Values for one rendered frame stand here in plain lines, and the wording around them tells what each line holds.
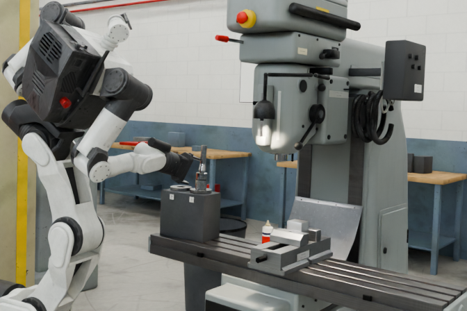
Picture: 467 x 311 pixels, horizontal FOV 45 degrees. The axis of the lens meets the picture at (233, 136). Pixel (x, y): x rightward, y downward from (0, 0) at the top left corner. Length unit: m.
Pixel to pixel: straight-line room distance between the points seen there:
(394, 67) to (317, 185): 0.64
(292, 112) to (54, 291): 1.06
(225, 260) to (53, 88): 0.87
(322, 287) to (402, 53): 0.85
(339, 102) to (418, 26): 4.28
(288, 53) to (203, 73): 6.07
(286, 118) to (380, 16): 4.71
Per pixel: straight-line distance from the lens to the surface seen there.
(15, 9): 3.34
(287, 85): 1.94
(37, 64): 1.97
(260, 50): 1.97
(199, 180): 2.27
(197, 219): 2.24
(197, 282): 4.02
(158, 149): 2.12
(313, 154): 2.42
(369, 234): 2.36
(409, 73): 2.10
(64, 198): 2.07
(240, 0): 1.93
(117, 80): 1.81
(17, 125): 2.19
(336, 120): 2.14
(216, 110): 7.76
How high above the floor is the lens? 1.47
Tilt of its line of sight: 3 degrees down
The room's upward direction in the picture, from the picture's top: 2 degrees clockwise
